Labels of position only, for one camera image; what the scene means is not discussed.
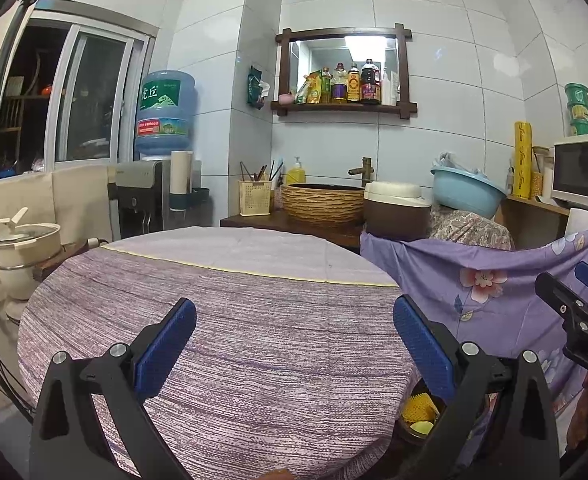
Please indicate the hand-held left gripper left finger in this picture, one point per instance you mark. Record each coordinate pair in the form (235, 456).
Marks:
(166, 350)

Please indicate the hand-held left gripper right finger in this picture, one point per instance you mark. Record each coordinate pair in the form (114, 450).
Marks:
(421, 345)

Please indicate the yellow foam net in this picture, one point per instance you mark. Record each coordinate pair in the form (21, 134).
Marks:
(418, 407)

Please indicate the yellow plastic cup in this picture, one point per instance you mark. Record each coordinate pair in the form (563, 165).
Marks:
(421, 427)

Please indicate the dark round bin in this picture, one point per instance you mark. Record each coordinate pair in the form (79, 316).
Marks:
(406, 437)

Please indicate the purple floral cloth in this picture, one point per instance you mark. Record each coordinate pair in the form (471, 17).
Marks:
(499, 280)

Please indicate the light wooden shelf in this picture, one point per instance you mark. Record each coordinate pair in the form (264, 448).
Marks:
(534, 220)

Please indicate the white microwave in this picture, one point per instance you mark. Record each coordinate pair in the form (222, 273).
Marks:
(579, 170)

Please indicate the brown patterned cloth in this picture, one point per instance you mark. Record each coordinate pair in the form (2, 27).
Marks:
(469, 232)

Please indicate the glass jar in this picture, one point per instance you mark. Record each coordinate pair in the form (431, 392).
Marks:
(539, 175)

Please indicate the brown cream rice cooker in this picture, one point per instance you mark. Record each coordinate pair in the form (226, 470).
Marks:
(396, 215)

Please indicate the brown wooden board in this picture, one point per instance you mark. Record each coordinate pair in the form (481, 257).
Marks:
(73, 255)

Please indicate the light blue plastic basin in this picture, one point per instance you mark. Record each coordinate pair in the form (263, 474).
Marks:
(466, 195)

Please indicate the yellow roll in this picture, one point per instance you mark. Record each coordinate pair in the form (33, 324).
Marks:
(521, 160)

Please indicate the grey water dispenser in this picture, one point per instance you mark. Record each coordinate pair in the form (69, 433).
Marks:
(138, 195)

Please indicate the dark wooden counter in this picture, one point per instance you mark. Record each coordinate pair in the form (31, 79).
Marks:
(269, 225)

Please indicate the woven basin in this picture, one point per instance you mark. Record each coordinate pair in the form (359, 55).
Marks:
(324, 207)

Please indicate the beige cloth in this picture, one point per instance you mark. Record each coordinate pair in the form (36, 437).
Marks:
(78, 205)

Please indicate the paper cup dispenser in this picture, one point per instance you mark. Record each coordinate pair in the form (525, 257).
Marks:
(180, 180)

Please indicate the cream stacked pot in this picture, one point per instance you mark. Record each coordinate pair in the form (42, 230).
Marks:
(23, 255)

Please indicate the stack of green cups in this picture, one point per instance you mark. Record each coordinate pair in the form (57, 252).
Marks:
(580, 110)

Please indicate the cream chopstick holder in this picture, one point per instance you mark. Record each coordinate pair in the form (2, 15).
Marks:
(255, 199)

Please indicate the white plastic bag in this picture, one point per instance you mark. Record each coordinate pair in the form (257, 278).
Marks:
(449, 160)

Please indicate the bamboo faucet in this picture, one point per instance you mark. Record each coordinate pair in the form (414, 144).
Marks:
(365, 172)

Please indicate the bundle of chopsticks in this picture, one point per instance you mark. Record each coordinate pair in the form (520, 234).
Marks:
(261, 172)

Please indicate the yellow soap bottle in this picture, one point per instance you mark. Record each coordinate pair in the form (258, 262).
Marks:
(296, 175)

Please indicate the blue water jug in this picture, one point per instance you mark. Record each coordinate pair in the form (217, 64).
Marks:
(166, 115)

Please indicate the wooden framed mirror shelf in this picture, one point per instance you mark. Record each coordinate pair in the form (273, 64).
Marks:
(344, 108)

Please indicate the white plastic bottle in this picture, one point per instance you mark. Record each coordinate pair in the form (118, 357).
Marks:
(390, 91)

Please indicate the dark soy sauce bottle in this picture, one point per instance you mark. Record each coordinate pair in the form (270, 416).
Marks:
(370, 85)

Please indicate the sliding window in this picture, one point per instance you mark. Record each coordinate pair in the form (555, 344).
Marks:
(93, 95)

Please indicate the amber sauce bottle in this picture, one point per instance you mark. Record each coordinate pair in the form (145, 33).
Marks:
(354, 86)

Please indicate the purple label oil bottle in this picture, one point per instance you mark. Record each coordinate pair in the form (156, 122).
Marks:
(340, 87)

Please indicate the green wipes pack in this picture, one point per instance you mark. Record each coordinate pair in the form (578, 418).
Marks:
(256, 87)

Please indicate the yellow oil pouch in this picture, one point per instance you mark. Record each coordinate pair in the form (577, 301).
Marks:
(310, 90)

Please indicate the black phone stand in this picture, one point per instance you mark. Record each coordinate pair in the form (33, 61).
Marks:
(3, 60)

